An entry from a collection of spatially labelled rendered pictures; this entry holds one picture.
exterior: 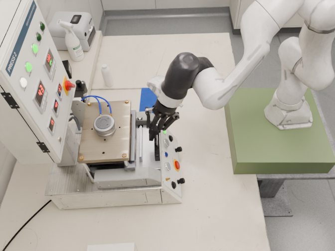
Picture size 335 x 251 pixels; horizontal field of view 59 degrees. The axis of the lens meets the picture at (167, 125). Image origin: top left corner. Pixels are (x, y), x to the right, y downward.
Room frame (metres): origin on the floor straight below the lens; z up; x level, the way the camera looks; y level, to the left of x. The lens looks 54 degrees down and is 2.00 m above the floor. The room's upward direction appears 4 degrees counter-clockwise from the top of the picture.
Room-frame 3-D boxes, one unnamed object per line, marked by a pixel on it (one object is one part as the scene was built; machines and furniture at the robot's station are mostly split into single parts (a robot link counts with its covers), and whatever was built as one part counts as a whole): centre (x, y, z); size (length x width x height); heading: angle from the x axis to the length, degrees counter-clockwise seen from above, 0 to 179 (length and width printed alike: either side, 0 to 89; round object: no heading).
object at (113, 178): (0.53, 0.16, 0.97); 0.25 x 0.05 x 0.07; 90
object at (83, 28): (1.61, 0.56, 0.88); 0.25 x 0.20 x 0.17; 81
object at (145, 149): (0.66, 0.18, 0.97); 0.30 x 0.22 x 0.08; 90
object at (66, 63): (1.31, 0.58, 0.83); 0.09 x 0.06 x 0.07; 10
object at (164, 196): (0.68, 0.22, 0.84); 0.53 x 0.37 x 0.17; 90
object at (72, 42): (1.45, 0.52, 0.92); 0.09 x 0.08 x 0.25; 61
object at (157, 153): (0.66, 0.05, 0.99); 0.15 x 0.02 x 0.04; 0
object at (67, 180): (0.66, 0.27, 0.93); 0.46 x 0.35 x 0.01; 90
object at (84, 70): (1.31, 0.58, 0.77); 0.84 x 0.30 x 0.04; 177
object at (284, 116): (0.86, -0.58, 0.93); 0.22 x 0.19 x 0.14; 83
